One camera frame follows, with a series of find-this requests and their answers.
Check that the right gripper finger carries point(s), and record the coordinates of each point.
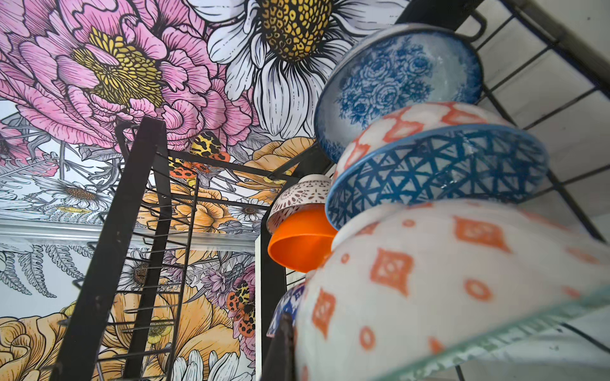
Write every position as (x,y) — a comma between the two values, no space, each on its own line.
(279,364)

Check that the green patterned ceramic bowl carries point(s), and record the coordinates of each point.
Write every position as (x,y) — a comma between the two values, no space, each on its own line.
(406,291)

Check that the dark blue patterned bowl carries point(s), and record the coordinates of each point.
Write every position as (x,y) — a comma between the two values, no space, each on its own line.
(433,151)

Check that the orange patterned ceramic bowl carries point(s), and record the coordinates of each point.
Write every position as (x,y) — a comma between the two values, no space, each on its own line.
(289,304)

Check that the orange plastic bowl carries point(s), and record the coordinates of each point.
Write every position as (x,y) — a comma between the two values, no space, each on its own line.
(303,240)

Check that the white perforated strainer bowl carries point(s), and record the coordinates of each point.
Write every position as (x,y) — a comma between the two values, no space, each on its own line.
(311,191)

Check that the blue floral ceramic bowl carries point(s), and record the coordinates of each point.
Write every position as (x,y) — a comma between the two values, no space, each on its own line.
(399,66)

